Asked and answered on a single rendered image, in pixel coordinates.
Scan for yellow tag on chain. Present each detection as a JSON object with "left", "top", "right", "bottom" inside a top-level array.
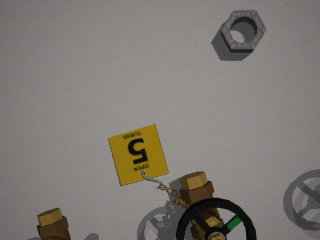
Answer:
[{"left": 109, "top": 124, "right": 189, "bottom": 211}]

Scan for grey hex nut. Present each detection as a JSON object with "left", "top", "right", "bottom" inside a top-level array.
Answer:
[{"left": 221, "top": 10, "right": 267, "bottom": 53}]

